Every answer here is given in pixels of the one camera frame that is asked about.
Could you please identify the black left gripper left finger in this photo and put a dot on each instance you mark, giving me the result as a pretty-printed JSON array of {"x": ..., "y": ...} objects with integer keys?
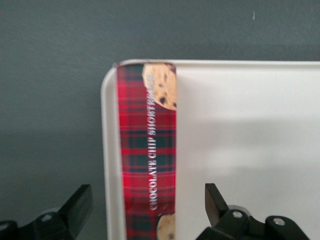
[{"x": 62, "y": 222}]

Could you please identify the cream plastic tray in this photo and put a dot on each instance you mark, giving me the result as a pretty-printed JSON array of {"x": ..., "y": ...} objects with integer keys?
[{"x": 245, "y": 125}]

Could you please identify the red tartan cookie box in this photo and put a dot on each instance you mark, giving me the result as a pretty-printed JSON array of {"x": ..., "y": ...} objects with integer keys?
[{"x": 142, "y": 150}]

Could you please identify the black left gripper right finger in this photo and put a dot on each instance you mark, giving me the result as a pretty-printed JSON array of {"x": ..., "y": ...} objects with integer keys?
[{"x": 237, "y": 225}]

